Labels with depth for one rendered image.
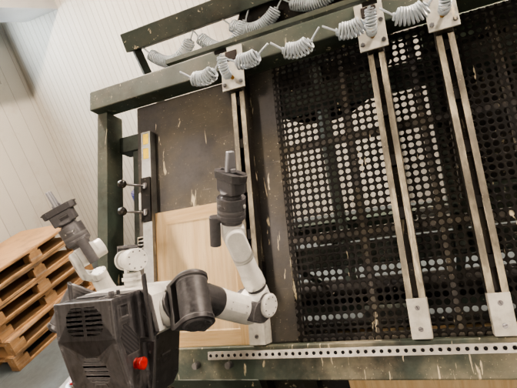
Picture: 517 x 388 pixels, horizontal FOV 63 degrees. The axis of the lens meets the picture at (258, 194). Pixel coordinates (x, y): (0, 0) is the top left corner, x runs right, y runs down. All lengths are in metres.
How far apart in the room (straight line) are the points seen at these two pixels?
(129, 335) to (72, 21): 4.71
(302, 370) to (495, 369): 0.60
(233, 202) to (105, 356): 0.53
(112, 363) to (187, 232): 0.76
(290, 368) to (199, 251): 0.58
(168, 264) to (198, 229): 0.21
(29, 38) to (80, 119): 1.08
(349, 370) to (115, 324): 0.79
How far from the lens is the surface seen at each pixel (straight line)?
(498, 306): 1.48
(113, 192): 2.11
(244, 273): 1.36
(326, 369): 1.57
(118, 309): 1.17
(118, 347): 1.17
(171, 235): 1.86
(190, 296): 1.18
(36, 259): 4.45
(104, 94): 2.19
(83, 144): 5.86
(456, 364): 1.51
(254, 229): 1.61
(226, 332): 1.72
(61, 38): 5.71
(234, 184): 1.21
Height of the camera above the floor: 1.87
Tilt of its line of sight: 17 degrees down
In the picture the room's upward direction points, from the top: 17 degrees counter-clockwise
